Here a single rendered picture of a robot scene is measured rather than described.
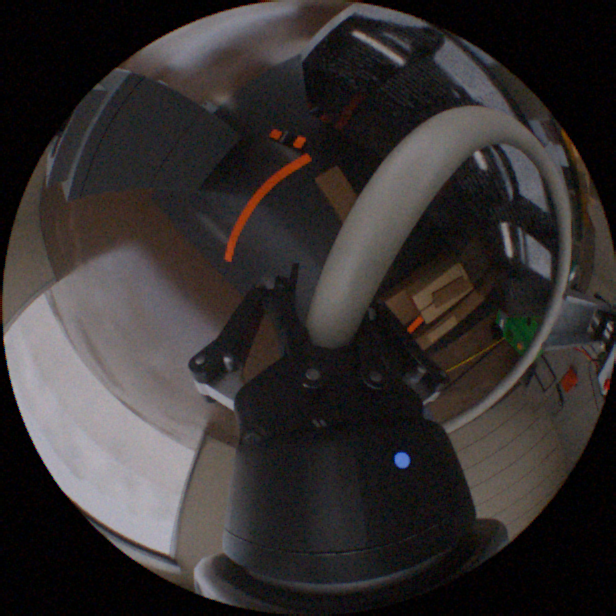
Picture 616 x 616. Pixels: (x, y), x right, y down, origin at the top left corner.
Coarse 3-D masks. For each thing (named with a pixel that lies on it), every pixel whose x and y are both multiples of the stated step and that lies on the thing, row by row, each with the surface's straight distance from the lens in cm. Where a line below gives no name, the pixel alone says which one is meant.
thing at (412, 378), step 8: (416, 368) 11; (424, 368) 11; (408, 376) 11; (416, 376) 11; (408, 384) 11; (416, 384) 11; (424, 384) 11; (424, 392) 11; (432, 392) 11; (440, 392) 12; (424, 400) 10; (432, 400) 12
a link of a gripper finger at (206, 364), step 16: (256, 288) 15; (240, 304) 12; (256, 304) 12; (240, 320) 11; (256, 320) 13; (224, 336) 10; (240, 336) 10; (208, 352) 9; (224, 352) 9; (240, 352) 10; (192, 368) 8; (208, 368) 8; (208, 400) 10
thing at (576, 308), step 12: (552, 288) 47; (564, 300) 53; (576, 300) 50; (588, 300) 59; (600, 300) 83; (564, 312) 56; (576, 312) 63; (588, 312) 73; (612, 312) 95; (540, 324) 49; (564, 324) 59; (576, 324) 67; (588, 324) 79; (552, 336) 54; (564, 336) 60; (576, 336) 68; (588, 336) 80; (552, 348) 51; (564, 348) 57
